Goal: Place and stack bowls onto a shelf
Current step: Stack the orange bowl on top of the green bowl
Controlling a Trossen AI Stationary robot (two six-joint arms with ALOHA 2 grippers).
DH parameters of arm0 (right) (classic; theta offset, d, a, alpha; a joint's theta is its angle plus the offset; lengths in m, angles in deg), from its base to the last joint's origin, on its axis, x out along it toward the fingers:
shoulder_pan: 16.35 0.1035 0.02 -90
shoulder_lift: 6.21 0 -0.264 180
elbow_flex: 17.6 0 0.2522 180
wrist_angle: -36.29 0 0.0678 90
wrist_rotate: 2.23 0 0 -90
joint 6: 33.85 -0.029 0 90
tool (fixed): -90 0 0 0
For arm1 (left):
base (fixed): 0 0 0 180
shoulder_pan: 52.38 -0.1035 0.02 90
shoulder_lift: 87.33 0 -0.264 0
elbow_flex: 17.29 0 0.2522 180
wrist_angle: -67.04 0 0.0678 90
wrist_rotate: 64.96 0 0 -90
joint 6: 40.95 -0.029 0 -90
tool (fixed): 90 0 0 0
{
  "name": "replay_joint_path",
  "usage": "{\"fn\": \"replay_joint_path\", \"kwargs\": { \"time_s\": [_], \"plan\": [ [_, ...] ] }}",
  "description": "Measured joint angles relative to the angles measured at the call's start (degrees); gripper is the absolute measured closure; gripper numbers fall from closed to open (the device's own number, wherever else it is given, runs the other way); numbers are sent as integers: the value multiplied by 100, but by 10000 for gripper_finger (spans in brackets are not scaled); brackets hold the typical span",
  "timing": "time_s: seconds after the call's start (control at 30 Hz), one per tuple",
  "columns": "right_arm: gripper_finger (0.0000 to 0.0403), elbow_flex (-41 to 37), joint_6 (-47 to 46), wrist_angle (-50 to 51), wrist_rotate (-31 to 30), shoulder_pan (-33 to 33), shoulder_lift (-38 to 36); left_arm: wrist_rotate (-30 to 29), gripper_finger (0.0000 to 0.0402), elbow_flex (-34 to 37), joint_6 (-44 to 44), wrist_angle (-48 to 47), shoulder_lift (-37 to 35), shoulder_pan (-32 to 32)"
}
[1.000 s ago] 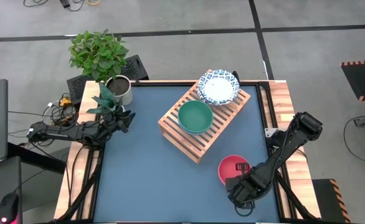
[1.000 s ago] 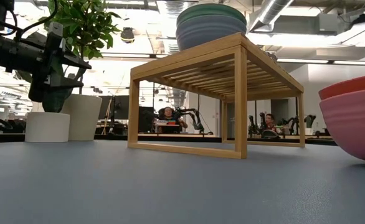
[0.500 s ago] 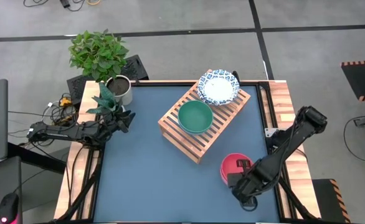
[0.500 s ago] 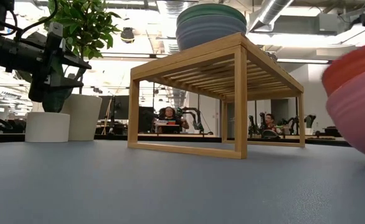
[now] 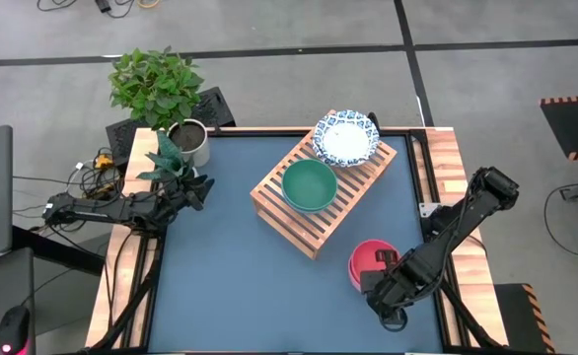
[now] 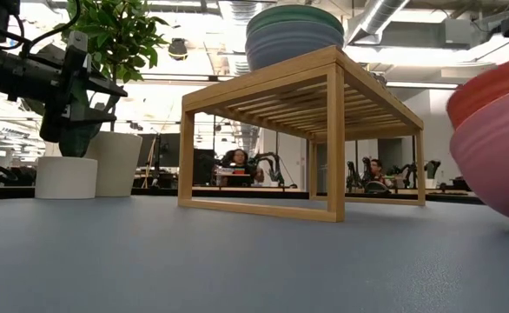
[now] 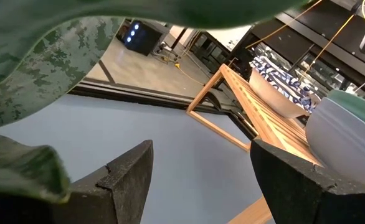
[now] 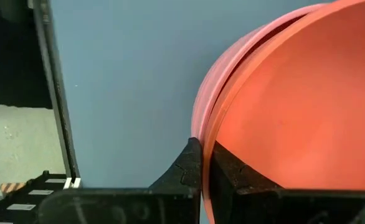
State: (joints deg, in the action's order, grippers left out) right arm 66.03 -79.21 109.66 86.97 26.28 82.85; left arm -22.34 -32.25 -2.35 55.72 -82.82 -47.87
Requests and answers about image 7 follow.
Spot wooden slatted shelf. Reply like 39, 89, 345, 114
186, 63, 326, 224

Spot black metal table frame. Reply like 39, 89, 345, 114
69, 77, 260, 141

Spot black curved bracket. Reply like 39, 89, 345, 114
206, 91, 225, 111

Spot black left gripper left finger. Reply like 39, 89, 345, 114
0, 139, 154, 224

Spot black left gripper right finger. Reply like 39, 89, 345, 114
250, 139, 365, 224

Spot green plastic bowl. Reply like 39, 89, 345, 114
325, 89, 365, 135

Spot black computer tower blue lights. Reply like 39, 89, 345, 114
121, 20, 171, 57

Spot yellow extension cable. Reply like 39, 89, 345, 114
173, 62, 206, 86

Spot blue patterned paper bowl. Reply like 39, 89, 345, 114
249, 68, 311, 119
250, 55, 322, 113

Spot dark mottled leaf plant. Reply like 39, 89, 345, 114
0, 0, 311, 205

